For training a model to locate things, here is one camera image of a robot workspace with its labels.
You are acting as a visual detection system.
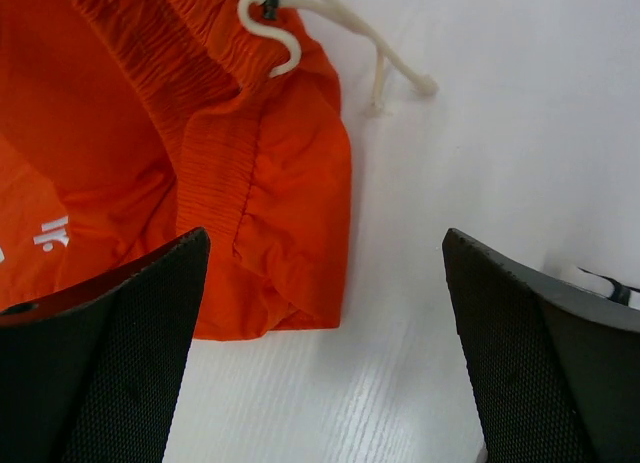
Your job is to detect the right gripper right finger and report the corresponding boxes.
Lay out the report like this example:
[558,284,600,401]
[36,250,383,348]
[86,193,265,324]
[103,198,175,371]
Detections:
[442,229,639,462]

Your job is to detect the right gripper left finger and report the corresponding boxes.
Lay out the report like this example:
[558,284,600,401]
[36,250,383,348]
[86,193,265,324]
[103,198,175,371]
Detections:
[1,228,210,462]

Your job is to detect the orange shorts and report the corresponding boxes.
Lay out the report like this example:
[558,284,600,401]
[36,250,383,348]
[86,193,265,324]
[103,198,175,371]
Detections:
[0,0,441,342]

